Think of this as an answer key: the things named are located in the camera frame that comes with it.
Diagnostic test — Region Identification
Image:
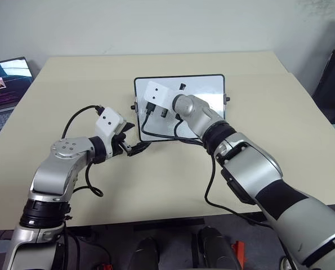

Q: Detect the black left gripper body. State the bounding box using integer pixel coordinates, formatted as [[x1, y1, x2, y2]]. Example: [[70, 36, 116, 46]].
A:
[[110, 130, 128, 158]]

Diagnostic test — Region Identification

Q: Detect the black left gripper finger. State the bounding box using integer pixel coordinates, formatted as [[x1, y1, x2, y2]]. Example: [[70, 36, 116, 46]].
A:
[[121, 141, 146, 156], [118, 120, 136, 136]]

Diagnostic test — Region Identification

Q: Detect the black framed small whiteboard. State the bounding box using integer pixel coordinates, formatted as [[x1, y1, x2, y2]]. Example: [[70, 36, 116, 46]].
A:
[[129, 74, 231, 143]]

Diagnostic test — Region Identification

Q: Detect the dark rounded shape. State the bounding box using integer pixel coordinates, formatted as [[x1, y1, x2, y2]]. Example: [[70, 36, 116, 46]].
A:
[[135, 237, 160, 270], [197, 226, 242, 270]]

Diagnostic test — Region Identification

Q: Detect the open grey laptop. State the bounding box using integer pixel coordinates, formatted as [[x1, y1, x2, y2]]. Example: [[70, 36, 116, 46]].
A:
[[0, 57, 35, 150]]

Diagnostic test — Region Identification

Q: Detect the black chair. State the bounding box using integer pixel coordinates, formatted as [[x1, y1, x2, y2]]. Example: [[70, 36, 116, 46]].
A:
[[312, 21, 335, 125]]

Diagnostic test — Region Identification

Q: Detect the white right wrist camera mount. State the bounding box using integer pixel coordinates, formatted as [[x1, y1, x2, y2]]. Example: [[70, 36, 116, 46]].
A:
[[144, 80, 177, 110]]

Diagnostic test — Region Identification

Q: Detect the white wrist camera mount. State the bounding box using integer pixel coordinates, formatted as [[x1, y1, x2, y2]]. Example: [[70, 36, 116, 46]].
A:
[[95, 106, 127, 157], [144, 80, 177, 110]]

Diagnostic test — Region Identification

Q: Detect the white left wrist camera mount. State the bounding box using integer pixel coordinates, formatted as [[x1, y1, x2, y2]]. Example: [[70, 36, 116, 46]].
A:
[[95, 106, 127, 157]]

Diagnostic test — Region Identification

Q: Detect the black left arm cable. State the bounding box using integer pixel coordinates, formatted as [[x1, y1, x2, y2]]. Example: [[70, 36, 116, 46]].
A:
[[60, 104, 105, 198]]

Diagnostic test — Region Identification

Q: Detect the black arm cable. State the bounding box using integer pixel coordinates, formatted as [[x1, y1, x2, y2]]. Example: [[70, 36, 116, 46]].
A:
[[140, 101, 273, 229], [60, 104, 105, 198]]

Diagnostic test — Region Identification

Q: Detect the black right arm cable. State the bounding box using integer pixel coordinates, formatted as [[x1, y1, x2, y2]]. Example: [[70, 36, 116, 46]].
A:
[[140, 101, 273, 229]]

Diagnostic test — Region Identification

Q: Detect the orange red bracket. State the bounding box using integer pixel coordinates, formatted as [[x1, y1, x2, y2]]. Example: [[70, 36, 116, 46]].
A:
[[231, 240, 245, 264]]

